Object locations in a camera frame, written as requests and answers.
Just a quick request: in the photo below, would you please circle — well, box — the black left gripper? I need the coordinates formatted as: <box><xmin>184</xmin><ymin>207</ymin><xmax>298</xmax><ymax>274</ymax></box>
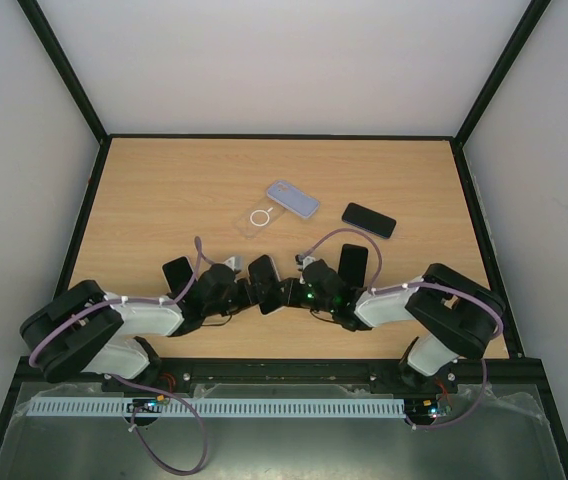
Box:
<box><xmin>205</xmin><ymin>275</ymin><xmax>275</xmax><ymax>318</ymax></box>

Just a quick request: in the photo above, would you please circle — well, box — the black phone purple edge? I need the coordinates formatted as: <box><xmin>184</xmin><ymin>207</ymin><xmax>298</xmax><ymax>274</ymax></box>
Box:
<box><xmin>162</xmin><ymin>256</ymin><xmax>196</xmax><ymax>296</ymax></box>

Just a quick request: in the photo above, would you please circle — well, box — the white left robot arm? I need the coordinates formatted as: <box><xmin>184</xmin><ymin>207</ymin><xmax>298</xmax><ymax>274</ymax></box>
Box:
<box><xmin>20</xmin><ymin>257</ymin><xmax>261</xmax><ymax>383</ymax></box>

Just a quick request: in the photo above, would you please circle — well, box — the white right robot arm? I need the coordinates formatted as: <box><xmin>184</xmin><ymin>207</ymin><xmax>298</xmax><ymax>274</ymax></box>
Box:
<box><xmin>276</xmin><ymin>260</ymin><xmax>505</xmax><ymax>392</ymax></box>

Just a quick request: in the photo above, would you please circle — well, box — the clear magsafe phone case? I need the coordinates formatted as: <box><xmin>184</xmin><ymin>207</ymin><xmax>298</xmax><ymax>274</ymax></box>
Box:
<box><xmin>233</xmin><ymin>196</ymin><xmax>286</xmax><ymax>239</ymax></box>

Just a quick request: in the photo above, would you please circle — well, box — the black phone blue edge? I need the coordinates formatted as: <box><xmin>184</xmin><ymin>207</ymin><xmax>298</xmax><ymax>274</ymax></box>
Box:
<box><xmin>341</xmin><ymin>202</ymin><xmax>397</xmax><ymax>239</ymax></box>

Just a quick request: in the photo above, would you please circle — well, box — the lilac phone case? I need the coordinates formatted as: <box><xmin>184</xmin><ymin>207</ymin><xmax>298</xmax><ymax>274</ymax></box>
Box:
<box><xmin>266</xmin><ymin>180</ymin><xmax>320</xmax><ymax>219</ymax></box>

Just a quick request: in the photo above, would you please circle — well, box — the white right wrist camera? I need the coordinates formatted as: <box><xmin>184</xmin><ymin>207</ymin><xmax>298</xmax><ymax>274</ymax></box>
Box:
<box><xmin>295</xmin><ymin>254</ymin><xmax>317</xmax><ymax>272</ymax></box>

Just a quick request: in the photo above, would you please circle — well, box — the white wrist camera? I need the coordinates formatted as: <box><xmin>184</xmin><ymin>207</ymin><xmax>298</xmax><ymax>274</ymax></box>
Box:
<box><xmin>223</xmin><ymin>255</ymin><xmax>244</xmax><ymax>273</ymax></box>
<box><xmin>295</xmin><ymin>254</ymin><xmax>317</xmax><ymax>272</ymax></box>

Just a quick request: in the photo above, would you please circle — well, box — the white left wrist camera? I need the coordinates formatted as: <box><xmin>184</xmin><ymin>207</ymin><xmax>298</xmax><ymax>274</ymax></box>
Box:
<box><xmin>223</xmin><ymin>255</ymin><xmax>244</xmax><ymax>273</ymax></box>

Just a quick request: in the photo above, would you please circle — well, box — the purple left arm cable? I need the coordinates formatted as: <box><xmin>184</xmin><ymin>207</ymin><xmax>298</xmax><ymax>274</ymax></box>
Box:
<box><xmin>28</xmin><ymin>235</ymin><xmax>215</xmax><ymax>369</ymax></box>

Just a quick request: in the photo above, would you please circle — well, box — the light blue cable duct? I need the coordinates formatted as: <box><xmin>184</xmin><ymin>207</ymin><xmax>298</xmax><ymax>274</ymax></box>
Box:
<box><xmin>25</xmin><ymin>397</ymin><xmax>405</xmax><ymax>419</ymax></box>

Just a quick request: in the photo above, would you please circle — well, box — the black enclosure frame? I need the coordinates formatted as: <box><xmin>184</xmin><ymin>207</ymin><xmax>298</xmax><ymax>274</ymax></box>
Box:
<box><xmin>0</xmin><ymin>1</ymin><xmax>568</xmax><ymax>479</ymax></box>

